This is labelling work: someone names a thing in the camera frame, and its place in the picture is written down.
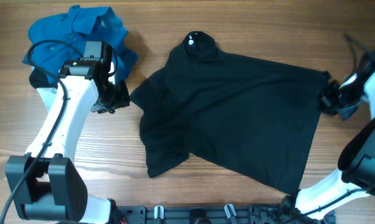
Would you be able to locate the blue polo shirt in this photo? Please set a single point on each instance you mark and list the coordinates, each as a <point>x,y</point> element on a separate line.
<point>65,36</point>

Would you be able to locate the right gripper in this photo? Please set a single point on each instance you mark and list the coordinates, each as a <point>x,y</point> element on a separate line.
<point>329,104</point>

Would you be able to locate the navy folded shirt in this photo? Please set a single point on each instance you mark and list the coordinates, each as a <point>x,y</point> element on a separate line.
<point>39,79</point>

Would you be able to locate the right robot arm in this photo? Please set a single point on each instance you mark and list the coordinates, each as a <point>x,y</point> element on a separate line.
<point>355,175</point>

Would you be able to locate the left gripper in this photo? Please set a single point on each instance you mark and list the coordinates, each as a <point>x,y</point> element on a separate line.
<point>123,101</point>

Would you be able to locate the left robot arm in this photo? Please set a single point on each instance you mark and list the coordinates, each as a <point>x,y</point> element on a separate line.
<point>44,183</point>

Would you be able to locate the grey folded shirt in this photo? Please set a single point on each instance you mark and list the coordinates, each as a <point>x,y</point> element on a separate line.
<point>50,98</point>

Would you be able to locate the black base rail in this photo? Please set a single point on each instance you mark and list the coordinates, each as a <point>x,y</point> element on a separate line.
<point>227,214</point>

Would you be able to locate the black polo shirt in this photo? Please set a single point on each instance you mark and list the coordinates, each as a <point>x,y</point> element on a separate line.
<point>252,116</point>

